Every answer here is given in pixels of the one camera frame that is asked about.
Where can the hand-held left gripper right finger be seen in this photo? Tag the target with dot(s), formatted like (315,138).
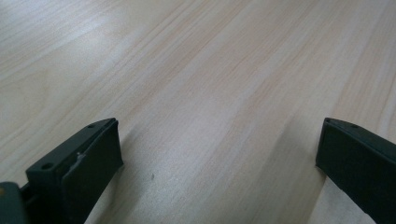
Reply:
(358,161)

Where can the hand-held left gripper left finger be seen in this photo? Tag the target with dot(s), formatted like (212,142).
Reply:
(77,174)

